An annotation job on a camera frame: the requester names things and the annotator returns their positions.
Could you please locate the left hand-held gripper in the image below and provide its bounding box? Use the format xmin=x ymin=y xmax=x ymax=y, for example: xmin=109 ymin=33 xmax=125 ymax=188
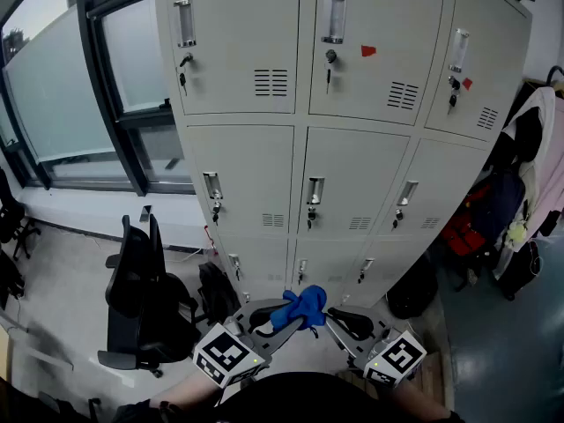
xmin=192 ymin=297 xmax=308 ymax=388

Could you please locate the light wooden desk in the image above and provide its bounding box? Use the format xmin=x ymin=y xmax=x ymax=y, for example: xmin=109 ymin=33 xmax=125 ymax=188
xmin=0 ymin=323 xmax=12 ymax=382

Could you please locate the person's left forearm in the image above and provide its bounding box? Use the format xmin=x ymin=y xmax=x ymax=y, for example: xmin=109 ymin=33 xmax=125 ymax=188
xmin=149 ymin=371 xmax=226 ymax=413

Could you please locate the grey metal locker cabinet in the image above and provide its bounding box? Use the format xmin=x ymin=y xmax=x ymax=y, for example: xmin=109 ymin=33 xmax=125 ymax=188
xmin=152 ymin=0 xmax=533 ymax=310

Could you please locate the black swivel office chair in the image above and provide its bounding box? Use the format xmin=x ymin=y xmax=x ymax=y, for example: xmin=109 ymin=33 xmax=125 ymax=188
xmin=0 ymin=167 xmax=41 ymax=262
xmin=0 ymin=249 xmax=26 ymax=310

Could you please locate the person's right forearm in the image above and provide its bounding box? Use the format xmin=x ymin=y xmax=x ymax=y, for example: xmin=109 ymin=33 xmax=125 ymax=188
xmin=382 ymin=382 xmax=454 ymax=420

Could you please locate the blue wiping cloth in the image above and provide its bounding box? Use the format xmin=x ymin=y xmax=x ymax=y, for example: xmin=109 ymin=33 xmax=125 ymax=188
xmin=269 ymin=284 xmax=328 ymax=338

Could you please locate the pink garment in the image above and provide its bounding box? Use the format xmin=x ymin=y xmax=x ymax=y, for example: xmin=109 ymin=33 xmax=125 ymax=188
xmin=526 ymin=99 xmax=564 ymax=237

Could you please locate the yellow-green plush toy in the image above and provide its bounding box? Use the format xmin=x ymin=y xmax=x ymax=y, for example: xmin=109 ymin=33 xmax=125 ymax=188
xmin=505 ymin=220 xmax=529 ymax=244

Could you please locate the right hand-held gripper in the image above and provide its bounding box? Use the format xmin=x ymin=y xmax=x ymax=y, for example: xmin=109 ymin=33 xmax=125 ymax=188
xmin=324 ymin=305 xmax=427 ymax=388

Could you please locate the person's black shirt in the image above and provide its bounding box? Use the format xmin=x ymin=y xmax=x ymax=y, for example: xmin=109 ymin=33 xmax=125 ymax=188
xmin=114 ymin=371 xmax=466 ymax=423

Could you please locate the black hanging garment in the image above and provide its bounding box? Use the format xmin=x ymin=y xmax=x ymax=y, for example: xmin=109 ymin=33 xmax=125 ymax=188
xmin=513 ymin=106 xmax=544 ymax=165

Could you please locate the red bag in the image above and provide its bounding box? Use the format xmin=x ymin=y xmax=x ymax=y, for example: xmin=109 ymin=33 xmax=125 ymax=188
xmin=440 ymin=182 xmax=493 ymax=258

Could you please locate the black-framed window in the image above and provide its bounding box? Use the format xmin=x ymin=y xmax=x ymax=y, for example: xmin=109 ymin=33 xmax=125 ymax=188
xmin=0 ymin=0 xmax=195 ymax=196

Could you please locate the grey metal locker door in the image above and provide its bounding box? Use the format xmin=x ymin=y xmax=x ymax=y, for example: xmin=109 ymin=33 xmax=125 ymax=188
xmin=187 ymin=124 xmax=295 ymax=235

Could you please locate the black suitcase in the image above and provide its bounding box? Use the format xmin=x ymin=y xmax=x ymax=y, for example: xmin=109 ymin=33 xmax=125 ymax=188
xmin=497 ymin=240 xmax=541 ymax=301

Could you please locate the black backpack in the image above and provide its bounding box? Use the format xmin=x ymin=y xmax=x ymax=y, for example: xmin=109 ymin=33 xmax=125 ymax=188
xmin=197 ymin=261 xmax=241 ymax=325

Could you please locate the red cord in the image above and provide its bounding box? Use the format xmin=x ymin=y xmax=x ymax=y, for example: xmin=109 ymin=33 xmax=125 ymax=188
xmin=204 ymin=225 xmax=219 ymax=257

